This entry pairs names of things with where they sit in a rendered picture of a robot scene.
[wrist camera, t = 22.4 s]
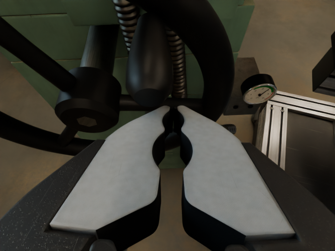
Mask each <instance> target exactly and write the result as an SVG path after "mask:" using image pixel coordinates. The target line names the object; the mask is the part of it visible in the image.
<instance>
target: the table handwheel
mask: <svg viewBox="0 0 335 251"><path fill-rule="evenodd" d="M126 1H128V2H130V3H132V4H134V5H136V6H137V7H139V8H141V9H143V10H144V11H146V12H152V13H155V14H157V15H158V16H159V17H161V19H162V20H163V23H164V24H165V25H166V26H167V27H168V28H170V29H171V30H172V31H173V32H174V33H175V34H176V35H177V36H178V37H179V38H180V39H181V40H182V41H183V42H184V43H185V44H186V45H187V47H188V48H189V49H190V50H191V52H192V53H193V55H194V56H195V58H196V60H197V61H198V64H199V66H200V69H201V72H202V76H203V81H204V89H203V95H202V99H198V98H166V100H165V101H164V102H163V103H162V104H160V105H158V106H155V107H144V106H141V105H139V104H138V103H137V102H136V101H135V100H134V99H133V98H132V97H131V96H130V95H124V94H121V93H122V87H121V84H120V83H119V81H118V80H117V79H116V78H115V77H114V76H113V70H114V62H115V55H116V48H117V40H118V33H119V24H112V25H91V26H90V28H89V32H88V36H87V40H86V44H85V48H84V52H83V56H82V60H81V64H80V67H77V68H73V69H71V70H69V71H67V70H66V69H65V68H63V67H62V66H61V65H59V64H58V63H57V62H56V61H54V60H53V59H52V58H51V57H49V56H48V55H47V54H45V53H44V52H43V51H42V50H40V49H39V48H38V47H37V46H35V45H34V44H33V43H31V42H30V41H29V40H28V39H27V38H25V37H24V36H23V35H22V34H21V33H19V32H18V31H17V30H16V29H15V28H14V27H12V26H11V25H10V24H9V23H8V22H7V21H5V20H4V19H3V18H2V17H1V16H0V46H1V47H3V48H4V49H6V50H7V51H9V52H10V53H11V54H13V55H14V56H16V57H17V58H18V59H20V60H21V61H22V62H24V63H25V64H26V65H28V66H29V67H30V68H31V69H33V70H34V71H35V72H37V73H38V74H39V75H41V76H42V77H43V78H45V79H46V80H48V81H49V82H50V83H52V84H53V85H54V86H56V87H57V88H58V89H60V92H59V95H58V99H57V102H56V106H55V109H54V111H55V114H56V116H57V117H58V118H59V119H60V120H61V121H62V122H63V123H64V124H65V125H66V127H65V129H64V130H63V132H62V133H61V134H57V133H53V132H50V131H47V130H43V129H40V128H37V127H35V126H32V125H29V124H27V123H24V122H22V121H19V120H17V119H15V118H13V117H11V116H9V115H7V114H5V113H3V112H1V111H0V138H3V139H6V140H9V141H12V142H15V143H18V144H21V145H25V146H28V147H32V148H36V149H40V150H44V151H49V152H54V153H59V154H64V155H71V156H76V155H77V154H78V153H80V152H81V151H82V150H83V149H85V148H86V147H87V146H89V145H90V144H91V143H93V142H94V141H95V140H90V139H82V138H76V137H74V136H75V135H76V133H77V132H78V131H81V132H88V133H99V132H104V131H107V130H109V129H111V128H112V127H114V126H115V125H116V124H117V123H118V121H119V113H120V111H154V110H156V109H158V108H160V107H162V106H169V107H172V108H174V107H178V106H186V107H187V108H189V109H191V110H193V111H195V112H197V113H199V114H201V115H203V116H205V117H206V118H208V119H210V120H212V121H214V122H216V121H217V120H218V119H219V118H220V116H221V115H222V113H223V112H224V110H225V109H226V107H227V105H228V103H229V100H230V97H231V94H232V90H233V86H234V79H235V65H234V58H233V52H232V48H231V44H230V41H229V38H228V35H227V33H226V31H225V28H224V26H223V24H222V22H221V20H220V18H219V17H218V15H217V13H216V12H215V10H214V9H213V7H212V6H211V4H210V3H209V2H208V0H126ZM179 146H180V137H179V136H178V135H177V133H175V132H174V128H173V129H172V133H169V135H168V136H167V137H166V139H165V151H168V150H171V149H174V148H177V147H179Z"/></svg>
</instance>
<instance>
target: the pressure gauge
mask: <svg viewBox="0 0 335 251"><path fill-rule="evenodd" d="M269 88H270V89H269ZM265 91H266V92H265ZM241 92H242V96H243V101H244V102H245V103H247V104H252V105H255V104H261V103H264V102H266V101H268V100H270V99H272V98H273V97H274V96H275V95H276V93H277V87H276V86H275V83H274V81H273V78H272V76H270V75H268V74H256V75H253V76H251V77H249V78H247V79H246V80H245V81H244V82H243V83H242V84H241ZM264 92H265V93H264ZM262 93H263V94H262ZM258 94H262V95H261V96H258Z"/></svg>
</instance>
